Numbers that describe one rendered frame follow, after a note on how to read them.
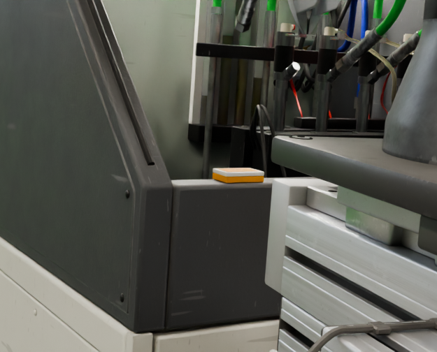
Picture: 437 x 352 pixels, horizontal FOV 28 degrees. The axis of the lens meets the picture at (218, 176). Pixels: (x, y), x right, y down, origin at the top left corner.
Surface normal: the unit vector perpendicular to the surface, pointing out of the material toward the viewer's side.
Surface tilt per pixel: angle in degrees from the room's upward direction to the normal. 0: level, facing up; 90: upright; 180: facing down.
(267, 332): 90
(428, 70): 72
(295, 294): 90
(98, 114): 90
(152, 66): 90
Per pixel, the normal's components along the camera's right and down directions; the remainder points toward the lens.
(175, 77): 0.51, 0.16
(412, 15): -0.85, 0.02
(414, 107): -0.85, -0.30
